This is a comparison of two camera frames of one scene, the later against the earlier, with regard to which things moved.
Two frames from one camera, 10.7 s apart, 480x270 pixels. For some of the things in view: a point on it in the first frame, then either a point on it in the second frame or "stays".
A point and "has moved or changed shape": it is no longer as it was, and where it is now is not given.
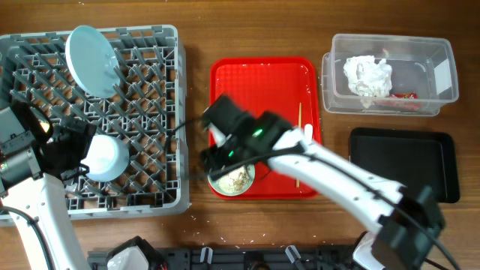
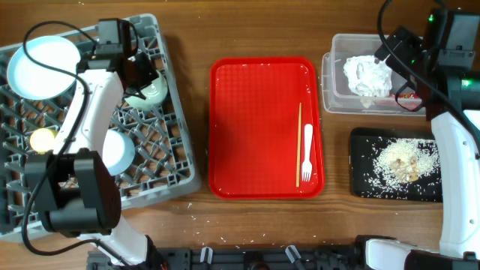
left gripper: (81, 140) → (152, 73)
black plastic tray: (412, 159) stays
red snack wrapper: (409, 95) stays
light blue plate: (93, 61) has moved or changed shape
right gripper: (214, 156) → (409, 42)
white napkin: (368, 78) stays
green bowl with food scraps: (234, 182) → (155, 94)
